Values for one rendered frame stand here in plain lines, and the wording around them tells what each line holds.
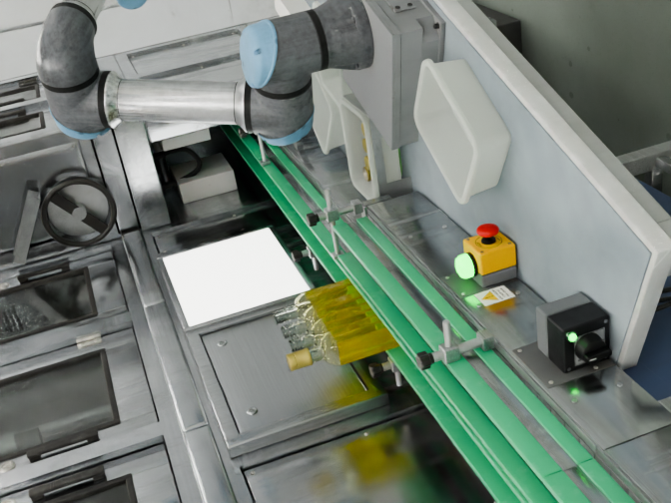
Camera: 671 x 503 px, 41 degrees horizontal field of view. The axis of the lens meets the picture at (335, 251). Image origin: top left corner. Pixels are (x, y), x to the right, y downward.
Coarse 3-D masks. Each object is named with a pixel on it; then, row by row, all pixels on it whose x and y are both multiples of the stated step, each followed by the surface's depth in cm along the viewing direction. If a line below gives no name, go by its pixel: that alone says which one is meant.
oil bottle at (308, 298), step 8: (344, 280) 196; (320, 288) 195; (328, 288) 194; (336, 288) 194; (344, 288) 193; (352, 288) 193; (304, 296) 193; (312, 296) 192; (320, 296) 192; (328, 296) 191; (336, 296) 192; (296, 304) 193; (304, 304) 191; (312, 304) 190
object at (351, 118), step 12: (348, 108) 203; (348, 120) 211; (360, 120) 212; (348, 132) 212; (360, 132) 213; (348, 144) 213; (360, 144) 214; (348, 156) 215; (360, 156) 215; (372, 156) 198; (348, 168) 217; (360, 168) 217; (372, 168) 200; (360, 180) 217; (372, 180) 201; (360, 192) 213; (372, 192) 210
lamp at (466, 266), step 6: (468, 252) 161; (456, 258) 161; (462, 258) 160; (468, 258) 160; (474, 258) 160; (456, 264) 161; (462, 264) 160; (468, 264) 160; (474, 264) 160; (456, 270) 162; (462, 270) 160; (468, 270) 160; (474, 270) 160; (462, 276) 161; (468, 276) 161
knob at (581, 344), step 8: (584, 336) 134; (592, 336) 133; (576, 344) 134; (584, 344) 133; (592, 344) 132; (600, 344) 133; (576, 352) 134; (584, 352) 133; (592, 352) 133; (600, 352) 132; (608, 352) 132; (584, 360) 133; (592, 360) 132
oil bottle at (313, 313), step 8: (344, 296) 191; (352, 296) 190; (360, 296) 190; (320, 304) 189; (328, 304) 189; (336, 304) 188; (344, 304) 188; (352, 304) 187; (360, 304) 188; (304, 312) 189; (312, 312) 187; (320, 312) 187; (328, 312) 186; (336, 312) 186; (304, 320) 187; (312, 320) 186
